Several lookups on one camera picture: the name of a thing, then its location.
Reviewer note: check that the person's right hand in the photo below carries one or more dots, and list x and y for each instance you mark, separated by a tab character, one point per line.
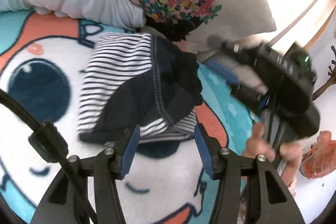
290	152

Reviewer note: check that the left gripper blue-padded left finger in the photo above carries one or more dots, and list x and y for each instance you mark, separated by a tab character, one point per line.
125	151

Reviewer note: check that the red plastic bag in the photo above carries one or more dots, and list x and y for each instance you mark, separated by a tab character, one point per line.
320	159

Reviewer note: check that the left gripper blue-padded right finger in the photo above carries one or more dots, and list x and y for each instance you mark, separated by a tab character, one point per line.
208	148

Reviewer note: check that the black and striped pants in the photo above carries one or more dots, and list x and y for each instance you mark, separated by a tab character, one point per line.
138	81

